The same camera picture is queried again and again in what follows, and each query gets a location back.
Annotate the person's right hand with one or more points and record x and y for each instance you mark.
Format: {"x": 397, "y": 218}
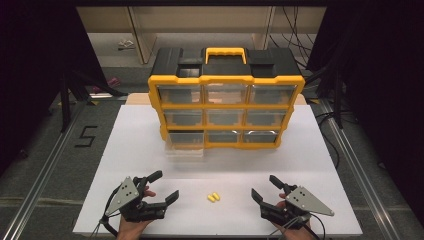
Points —
{"x": 296, "y": 233}

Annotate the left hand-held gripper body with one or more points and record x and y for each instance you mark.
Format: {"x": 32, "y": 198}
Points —
{"x": 128, "y": 195}

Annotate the small yellow plug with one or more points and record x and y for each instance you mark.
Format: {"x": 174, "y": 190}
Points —
{"x": 216, "y": 196}
{"x": 211, "y": 198}

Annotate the dark curtain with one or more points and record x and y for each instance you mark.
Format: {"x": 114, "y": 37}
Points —
{"x": 383, "y": 83}
{"x": 30, "y": 66}

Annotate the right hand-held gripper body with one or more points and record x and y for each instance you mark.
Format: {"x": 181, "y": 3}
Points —
{"x": 308, "y": 201}

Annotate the light wooden furniture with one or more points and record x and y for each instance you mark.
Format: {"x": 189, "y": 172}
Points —
{"x": 200, "y": 18}

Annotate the person's left hand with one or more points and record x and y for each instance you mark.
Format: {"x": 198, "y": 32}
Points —
{"x": 130, "y": 230}

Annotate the pink object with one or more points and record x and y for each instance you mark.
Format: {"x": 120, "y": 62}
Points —
{"x": 113, "y": 82}

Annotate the yellow black drawer organizer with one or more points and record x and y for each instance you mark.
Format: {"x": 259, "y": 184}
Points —
{"x": 226, "y": 79}

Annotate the light wooden board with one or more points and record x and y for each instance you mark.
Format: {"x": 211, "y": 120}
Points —
{"x": 137, "y": 99}

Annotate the metal floor rail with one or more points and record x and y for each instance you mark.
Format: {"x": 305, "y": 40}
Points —
{"x": 363, "y": 180}
{"x": 36, "y": 186}

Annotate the clear plastic drawer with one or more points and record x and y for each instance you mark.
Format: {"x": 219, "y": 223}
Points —
{"x": 185, "y": 153}

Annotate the white crumpled cloth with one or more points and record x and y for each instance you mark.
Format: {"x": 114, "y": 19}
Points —
{"x": 126, "y": 44}

